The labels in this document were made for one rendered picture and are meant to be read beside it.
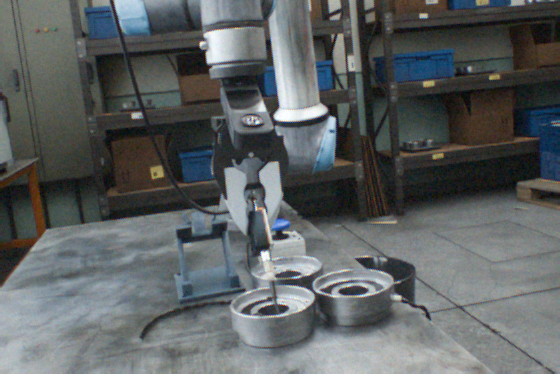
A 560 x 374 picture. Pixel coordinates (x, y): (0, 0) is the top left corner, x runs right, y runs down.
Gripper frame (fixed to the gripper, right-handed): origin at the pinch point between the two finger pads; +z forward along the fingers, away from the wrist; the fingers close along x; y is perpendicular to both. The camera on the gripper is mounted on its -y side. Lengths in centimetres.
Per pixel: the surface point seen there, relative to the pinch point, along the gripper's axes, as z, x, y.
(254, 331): 10.8, 3.0, -7.4
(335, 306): 10.4, -7.6, -5.7
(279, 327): 10.4, 0.2, -8.5
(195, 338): 13.1, 9.6, -0.8
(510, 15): -48, -269, 337
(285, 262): 9.9, -6.0, 13.6
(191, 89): -17, -23, 348
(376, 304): 10.5, -12.4, -7.1
